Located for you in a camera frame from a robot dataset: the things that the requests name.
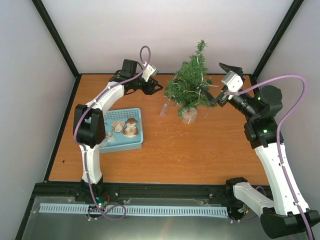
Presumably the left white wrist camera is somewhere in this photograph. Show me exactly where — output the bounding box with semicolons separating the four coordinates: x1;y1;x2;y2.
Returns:
141;61;159;82

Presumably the clear plastic battery box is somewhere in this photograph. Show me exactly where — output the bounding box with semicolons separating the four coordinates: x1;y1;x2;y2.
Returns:
160;102;169;116

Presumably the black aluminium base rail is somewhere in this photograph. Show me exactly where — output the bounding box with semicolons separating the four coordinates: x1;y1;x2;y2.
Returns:
31;181;243;206

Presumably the blue plastic basket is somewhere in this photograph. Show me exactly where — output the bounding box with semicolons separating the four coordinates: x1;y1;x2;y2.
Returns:
99;108;144;154

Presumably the small green christmas tree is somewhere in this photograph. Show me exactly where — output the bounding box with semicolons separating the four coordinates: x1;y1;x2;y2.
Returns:
163;38;218;125

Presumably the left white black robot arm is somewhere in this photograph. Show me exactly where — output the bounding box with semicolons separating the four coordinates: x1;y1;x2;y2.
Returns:
73;59;163;202

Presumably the beige wooden heart ornament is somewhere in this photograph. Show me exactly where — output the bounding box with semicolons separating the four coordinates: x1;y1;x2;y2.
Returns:
111;120;126;133

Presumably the purple floor cable loop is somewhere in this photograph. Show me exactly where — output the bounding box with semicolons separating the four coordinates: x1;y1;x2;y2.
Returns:
86;193;127;221

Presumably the snowman ornament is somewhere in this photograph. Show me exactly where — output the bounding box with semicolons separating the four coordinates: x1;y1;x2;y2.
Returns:
122;118;139;138

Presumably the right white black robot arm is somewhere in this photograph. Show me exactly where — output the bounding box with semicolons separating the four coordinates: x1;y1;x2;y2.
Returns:
204;63;320;240

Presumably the light blue cable duct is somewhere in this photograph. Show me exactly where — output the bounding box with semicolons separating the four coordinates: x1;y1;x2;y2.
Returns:
38;203;228;219

